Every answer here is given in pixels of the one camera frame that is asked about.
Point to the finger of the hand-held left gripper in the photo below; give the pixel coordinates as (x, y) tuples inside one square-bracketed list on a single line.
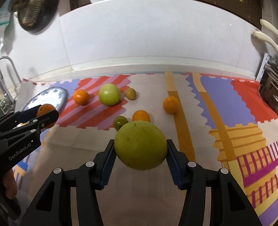
[(48, 118), (23, 115)]

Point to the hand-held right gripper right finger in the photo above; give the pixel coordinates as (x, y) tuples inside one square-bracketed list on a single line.
[(174, 169)]

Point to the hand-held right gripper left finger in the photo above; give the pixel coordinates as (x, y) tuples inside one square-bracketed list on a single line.
[(108, 163)]

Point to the orange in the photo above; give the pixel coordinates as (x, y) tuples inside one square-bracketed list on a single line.
[(81, 97), (141, 116), (46, 109), (170, 104)]

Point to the blue patterned white plate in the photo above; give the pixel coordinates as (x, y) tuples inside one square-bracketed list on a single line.
[(51, 96)]

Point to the large green round fruit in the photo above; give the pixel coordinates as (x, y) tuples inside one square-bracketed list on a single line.
[(140, 146)]

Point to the small green tomato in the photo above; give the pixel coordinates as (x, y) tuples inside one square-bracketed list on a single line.
[(119, 122)]

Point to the green apple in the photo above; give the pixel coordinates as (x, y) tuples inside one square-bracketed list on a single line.
[(109, 94)]

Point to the small yellowish brown fruit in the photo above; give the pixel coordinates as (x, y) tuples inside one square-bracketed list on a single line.
[(130, 93)]

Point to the person's left hand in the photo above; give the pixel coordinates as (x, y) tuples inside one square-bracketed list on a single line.
[(3, 186)]

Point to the steel kitchen faucet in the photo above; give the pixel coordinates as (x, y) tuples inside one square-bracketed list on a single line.
[(4, 60)]

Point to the colourful patterned table mat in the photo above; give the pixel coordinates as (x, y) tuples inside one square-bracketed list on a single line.
[(223, 94)]

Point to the white teal bag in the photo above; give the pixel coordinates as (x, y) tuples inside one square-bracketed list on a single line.
[(0, 23)]

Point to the black hanging pan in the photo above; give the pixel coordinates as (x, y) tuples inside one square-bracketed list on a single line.
[(49, 7)]

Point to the brass mesh strainer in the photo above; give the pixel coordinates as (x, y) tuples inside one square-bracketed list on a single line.
[(30, 4)]

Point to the white perforated panel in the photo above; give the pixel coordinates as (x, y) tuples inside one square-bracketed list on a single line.
[(264, 66)]

